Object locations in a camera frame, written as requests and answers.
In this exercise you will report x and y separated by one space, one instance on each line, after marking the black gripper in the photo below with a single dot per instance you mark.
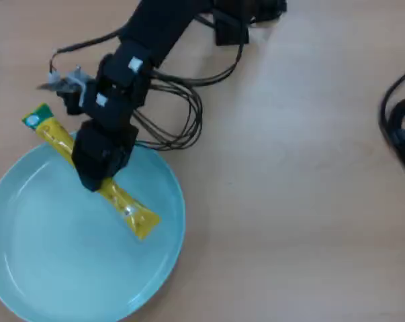
108 114

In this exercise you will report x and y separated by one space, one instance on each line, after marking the yellow coffee stick packet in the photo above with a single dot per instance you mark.
138 218

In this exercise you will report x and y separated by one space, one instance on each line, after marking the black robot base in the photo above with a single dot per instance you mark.
230 28

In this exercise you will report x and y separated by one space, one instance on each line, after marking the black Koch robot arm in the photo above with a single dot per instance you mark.
155 30

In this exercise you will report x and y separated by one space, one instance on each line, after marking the light blue round plate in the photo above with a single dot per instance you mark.
71 251

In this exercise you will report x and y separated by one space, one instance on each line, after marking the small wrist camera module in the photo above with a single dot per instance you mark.
69 89

